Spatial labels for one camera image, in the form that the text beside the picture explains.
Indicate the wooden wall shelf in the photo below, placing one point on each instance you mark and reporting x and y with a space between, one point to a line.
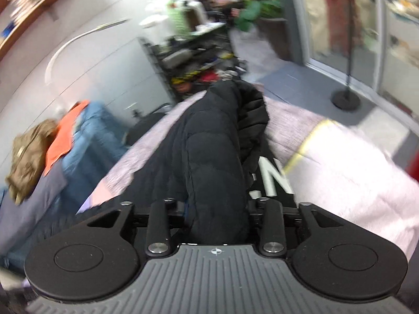
29 9

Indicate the orange cloth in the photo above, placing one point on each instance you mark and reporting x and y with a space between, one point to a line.
64 137

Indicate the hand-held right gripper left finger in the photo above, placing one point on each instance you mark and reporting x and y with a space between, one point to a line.
163 214

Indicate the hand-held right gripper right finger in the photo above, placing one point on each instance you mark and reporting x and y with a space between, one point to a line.
273 214

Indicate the glass door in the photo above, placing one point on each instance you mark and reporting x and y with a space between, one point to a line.
370 29

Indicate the black cluttered rack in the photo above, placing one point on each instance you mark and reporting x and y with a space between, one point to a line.
190 59

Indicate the black puffer jacket white letters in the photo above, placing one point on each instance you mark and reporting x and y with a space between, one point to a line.
196 170

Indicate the green potted plant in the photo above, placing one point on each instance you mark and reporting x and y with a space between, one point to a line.
258 9

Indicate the black quilted jacket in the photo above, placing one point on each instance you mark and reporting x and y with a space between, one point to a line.
252 114

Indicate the white leaf-print bed sheet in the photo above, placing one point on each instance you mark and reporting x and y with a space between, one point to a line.
343 176

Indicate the brown jacket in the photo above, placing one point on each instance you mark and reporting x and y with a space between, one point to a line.
29 163

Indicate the white arc lamp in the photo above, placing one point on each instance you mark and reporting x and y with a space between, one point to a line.
68 47

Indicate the grey cloth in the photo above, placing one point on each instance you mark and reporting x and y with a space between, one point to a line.
36 206

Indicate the black floor stand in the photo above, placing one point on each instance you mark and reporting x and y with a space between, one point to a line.
346 98

